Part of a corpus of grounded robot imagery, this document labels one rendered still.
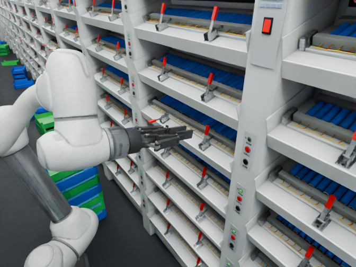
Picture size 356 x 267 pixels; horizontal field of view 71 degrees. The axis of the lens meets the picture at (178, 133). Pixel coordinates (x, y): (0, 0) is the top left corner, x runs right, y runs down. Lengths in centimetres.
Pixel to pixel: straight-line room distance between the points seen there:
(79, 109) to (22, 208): 175
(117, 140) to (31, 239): 148
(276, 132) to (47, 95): 56
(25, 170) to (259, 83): 95
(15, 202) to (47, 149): 179
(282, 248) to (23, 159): 100
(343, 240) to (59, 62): 77
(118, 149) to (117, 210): 138
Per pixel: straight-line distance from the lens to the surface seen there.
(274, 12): 62
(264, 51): 64
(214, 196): 101
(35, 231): 209
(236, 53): 70
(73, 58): 64
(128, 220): 194
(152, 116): 117
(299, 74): 61
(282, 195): 78
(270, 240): 91
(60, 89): 63
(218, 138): 92
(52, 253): 125
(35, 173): 121
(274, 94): 64
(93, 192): 180
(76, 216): 131
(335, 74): 57
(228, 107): 79
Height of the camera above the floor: 144
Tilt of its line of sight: 30 degrees down
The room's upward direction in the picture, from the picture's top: straight up
